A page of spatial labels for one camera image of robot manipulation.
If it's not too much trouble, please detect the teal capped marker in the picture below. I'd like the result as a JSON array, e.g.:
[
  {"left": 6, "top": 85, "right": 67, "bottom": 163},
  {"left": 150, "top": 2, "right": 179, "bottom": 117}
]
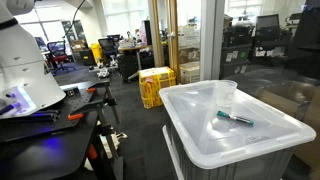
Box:
[{"left": 216, "top": 110, "right": 255, "bottom": 127}]

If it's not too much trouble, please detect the clear plastic cup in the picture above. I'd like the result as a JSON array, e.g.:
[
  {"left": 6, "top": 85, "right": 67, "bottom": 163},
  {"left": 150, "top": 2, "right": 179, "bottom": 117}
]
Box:
[{"left": 214, "top": 79, "right": 239, "bottom": 108}]

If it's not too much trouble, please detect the white cardboard box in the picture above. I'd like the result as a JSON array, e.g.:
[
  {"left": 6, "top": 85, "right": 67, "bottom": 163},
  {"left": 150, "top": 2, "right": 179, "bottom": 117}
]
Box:
[{"left": 179, "top": 61, "right": 201, "bottom": 85}]

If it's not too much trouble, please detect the black cart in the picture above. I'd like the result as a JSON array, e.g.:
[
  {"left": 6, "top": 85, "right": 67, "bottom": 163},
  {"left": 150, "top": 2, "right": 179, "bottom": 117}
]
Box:
[{"left": 118, "top": 53, "right": 141, "bottom": 84}]

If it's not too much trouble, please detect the wooden door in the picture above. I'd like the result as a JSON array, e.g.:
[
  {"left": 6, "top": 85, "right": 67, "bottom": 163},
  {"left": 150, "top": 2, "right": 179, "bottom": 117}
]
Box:
[{"left": 147, "top": 0, "right": 181, "bottom": 84}]

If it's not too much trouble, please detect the brown labelled cardboard box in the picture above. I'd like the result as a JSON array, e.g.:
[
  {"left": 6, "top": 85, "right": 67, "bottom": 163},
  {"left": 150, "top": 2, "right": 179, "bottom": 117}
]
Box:
[{"left": 178, "top": 46, "right": 201, "bottom": 64}]

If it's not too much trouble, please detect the wooden top desk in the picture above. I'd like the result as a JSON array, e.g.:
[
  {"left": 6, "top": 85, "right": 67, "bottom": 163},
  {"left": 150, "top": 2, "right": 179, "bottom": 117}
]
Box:
[{"left": 117, "top": 44, "right": 153, "bottom": 83}]

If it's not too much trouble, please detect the clear plastic bin lid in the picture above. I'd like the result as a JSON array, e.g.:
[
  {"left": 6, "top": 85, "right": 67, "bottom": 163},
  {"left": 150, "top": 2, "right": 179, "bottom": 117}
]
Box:
[{"left": 158, "top": 79, "right": 317, "bottom": 170}]

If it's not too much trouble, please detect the white gadget on floor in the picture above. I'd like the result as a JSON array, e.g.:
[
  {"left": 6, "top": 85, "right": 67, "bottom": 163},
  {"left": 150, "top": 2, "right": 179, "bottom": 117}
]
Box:
[{"left": 89, "top": 61, "right": 119, "bottom": 80}]

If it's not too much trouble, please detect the blue office chair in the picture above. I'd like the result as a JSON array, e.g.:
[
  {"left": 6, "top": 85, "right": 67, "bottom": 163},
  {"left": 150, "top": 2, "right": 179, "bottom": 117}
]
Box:
[{"left": 98, "top": 37, "right": 119, "bottom": 63}]

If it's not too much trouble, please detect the yellow bin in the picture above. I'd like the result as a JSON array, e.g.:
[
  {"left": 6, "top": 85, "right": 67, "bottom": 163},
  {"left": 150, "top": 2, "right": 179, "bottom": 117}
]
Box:
[{"left": 90, "top": 42, "right": 104, "bottom": 64}]

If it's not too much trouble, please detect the black filing cabinet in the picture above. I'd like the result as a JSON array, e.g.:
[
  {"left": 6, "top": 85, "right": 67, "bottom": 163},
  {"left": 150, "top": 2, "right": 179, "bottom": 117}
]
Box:
[{"left": 219, "top": 43, "right": 253, "bottom": 80}]

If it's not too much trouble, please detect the black optical breadboard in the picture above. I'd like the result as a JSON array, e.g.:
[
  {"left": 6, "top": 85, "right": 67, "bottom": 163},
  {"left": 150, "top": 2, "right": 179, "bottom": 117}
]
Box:
[{"left": 0, "top": 84, "right": 111, "bottom": 144}]

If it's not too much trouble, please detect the black crate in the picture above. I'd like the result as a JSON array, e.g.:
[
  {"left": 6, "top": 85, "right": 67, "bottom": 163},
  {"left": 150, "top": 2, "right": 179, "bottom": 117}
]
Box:
[{"left": 79, "top": 49, "right": 98, "bottom": 66}]

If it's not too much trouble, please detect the small brown cardboard box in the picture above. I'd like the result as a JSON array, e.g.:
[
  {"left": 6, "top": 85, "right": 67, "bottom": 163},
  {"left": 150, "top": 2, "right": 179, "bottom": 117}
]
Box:
[{"left": 70, "top": 39, "right": 88, "bottom": 53}]

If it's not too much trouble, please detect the red office chair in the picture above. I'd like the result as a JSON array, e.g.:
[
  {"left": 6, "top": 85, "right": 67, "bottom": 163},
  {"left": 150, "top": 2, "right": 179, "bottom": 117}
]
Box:
[{"left": 46, "top": 40, "right": 77, "bottom": 76}]

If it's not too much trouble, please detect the black office chair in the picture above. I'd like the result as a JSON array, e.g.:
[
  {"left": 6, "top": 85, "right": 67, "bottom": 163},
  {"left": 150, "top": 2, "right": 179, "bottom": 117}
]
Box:
[{"left": 251, "top": 13, "right": 283, "bottom": 63}]

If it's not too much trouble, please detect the gray storage bin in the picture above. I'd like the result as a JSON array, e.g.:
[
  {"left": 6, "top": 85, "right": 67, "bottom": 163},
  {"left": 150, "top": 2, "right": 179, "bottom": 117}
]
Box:
[{"left": 162, "top": 124, "right": 296, "bottom": 180}]

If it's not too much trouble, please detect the large brown cardboard box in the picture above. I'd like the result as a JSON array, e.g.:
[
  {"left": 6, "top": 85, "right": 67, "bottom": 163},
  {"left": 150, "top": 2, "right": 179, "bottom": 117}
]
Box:
[{"left": 256, "top": 79, "right": 320, "bottom": 171}]

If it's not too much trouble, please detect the black work table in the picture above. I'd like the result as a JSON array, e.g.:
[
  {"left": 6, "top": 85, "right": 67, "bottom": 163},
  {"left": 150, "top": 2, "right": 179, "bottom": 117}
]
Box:
[{"left": 0, "top": 78, "right": 125, "bottom": 180}]

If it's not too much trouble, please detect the yellow strapped box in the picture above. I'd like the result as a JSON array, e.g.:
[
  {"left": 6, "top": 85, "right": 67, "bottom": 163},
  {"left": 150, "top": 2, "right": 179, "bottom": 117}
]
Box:
[{"left": 138, "top": 66, "right": 177, "bottom": 110}]

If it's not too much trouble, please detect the orange handled black clamp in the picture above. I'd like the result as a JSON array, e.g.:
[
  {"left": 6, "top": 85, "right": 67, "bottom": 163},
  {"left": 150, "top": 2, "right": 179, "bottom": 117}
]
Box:
[
  {"left": 64, "top": 86, "right": 98, "bottom": 98},
  {"left": 31, "top": 109, "right": 85, "bottom": 123}
]

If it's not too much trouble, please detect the glass wall frame post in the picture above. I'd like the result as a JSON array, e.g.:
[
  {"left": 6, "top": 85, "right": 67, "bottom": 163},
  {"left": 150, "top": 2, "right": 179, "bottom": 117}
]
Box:
[{"left": 199, "top": 0, "right": 226, "bottom": 81}]

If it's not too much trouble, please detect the orange clamp handle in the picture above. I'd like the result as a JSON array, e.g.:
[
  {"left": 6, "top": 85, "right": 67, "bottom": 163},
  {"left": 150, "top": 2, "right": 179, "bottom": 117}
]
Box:
[{"left": 87, "top": 143, "right": 98, "bottom": 160}]

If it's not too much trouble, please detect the thin black cable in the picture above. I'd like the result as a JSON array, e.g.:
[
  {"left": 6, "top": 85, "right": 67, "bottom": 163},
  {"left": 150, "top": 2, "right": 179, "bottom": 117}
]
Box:
[{"left": 63, "top": 0, "right": 86, "bottom": 38}]

